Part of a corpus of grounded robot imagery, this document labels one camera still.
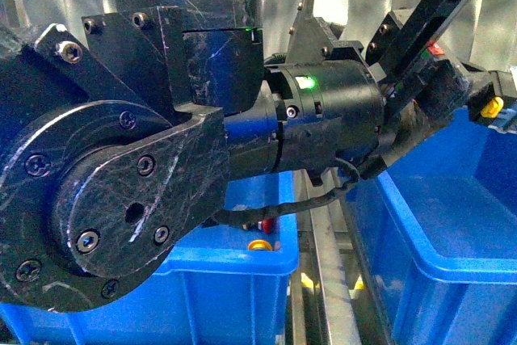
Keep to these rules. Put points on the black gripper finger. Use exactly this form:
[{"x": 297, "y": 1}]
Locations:
[
  {"x": 427, "y": 22},
  {"x": 413, "y": 126}
]

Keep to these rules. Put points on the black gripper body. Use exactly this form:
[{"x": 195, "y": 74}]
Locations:
[{"x": 318, "y": 26}]

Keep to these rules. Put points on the yellow button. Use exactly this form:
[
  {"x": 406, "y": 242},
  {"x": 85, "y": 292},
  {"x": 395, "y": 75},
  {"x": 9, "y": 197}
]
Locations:
[{"x": 489, "y": 95}]

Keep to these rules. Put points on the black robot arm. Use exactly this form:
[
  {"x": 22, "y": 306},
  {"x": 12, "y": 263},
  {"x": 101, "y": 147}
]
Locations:
[{"x": 169, "y": 118}]

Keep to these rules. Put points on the blue bin with buttons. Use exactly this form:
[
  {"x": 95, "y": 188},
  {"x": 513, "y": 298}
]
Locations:
[{"x": 209, "y": 290}]

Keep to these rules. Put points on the empty blue target bin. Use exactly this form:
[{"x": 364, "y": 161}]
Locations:
[{"x": 437, "y": 237}]

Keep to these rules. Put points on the red button lying sideways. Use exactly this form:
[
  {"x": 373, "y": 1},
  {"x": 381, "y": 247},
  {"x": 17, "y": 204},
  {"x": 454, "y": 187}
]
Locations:
[{"x": 268, "y": 225}]

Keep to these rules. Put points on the yellow button front edge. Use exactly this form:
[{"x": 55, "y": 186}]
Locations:
[{"x": 259, "y": 245}]

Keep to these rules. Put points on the metal divider rail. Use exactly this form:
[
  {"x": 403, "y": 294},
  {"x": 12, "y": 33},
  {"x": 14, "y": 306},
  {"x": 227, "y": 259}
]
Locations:
[{"x": 336, "y": 317}]

